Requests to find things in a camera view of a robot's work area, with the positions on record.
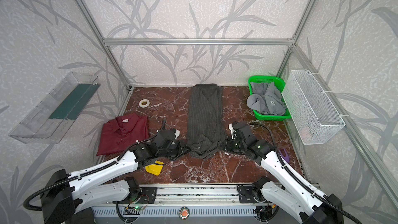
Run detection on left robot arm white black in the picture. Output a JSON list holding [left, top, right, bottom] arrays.
[[23, 125, 191, 224]]

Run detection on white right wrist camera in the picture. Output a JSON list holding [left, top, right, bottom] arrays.
[[228, 123, 236, 140]]

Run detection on maroon folded shirt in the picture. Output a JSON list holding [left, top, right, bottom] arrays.
[[96, 114, 149, 156]]

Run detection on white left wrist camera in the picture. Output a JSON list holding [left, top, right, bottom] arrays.
[[172, 128, 180, 140]]

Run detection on green plastic basket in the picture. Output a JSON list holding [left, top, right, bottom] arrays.
[[246, 75, 291, 121]]

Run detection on light grey shirt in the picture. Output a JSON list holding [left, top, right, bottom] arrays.
[[247, 82, 287, 116]]

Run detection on clear plastic wall tray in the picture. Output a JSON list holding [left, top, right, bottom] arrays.
[[9, 72, 101, 144]]

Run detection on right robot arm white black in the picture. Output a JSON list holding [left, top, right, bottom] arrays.
[[226, 121, 360, 224]]

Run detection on white tape roll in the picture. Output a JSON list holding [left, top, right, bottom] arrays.
[[139, 99, 150, 108]]

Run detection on small green circuit board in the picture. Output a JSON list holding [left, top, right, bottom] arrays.
[[124, 205, 145, 214]]

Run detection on white wire mesh basket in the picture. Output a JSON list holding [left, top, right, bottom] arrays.
[[282, 69, 346, 145]]

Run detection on dark grey striped shirt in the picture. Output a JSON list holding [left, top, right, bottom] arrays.
[[187, 84, 227, 159]]

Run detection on yellow toy shovel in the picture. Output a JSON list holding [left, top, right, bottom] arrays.
[[145, 161, 164, 176]]

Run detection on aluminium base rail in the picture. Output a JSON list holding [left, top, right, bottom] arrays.
[[90, 184, 277, 218]]

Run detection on purple pink toy tool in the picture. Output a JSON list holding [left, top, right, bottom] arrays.
[[279, 148, 290, 163]]

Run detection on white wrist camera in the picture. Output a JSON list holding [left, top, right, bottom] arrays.
[[228, 123, 236, 140], [172, 128, 180, 140]]

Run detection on round red sticker badge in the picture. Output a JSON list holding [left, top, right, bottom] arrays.
[[178, 206, 190, 220]]

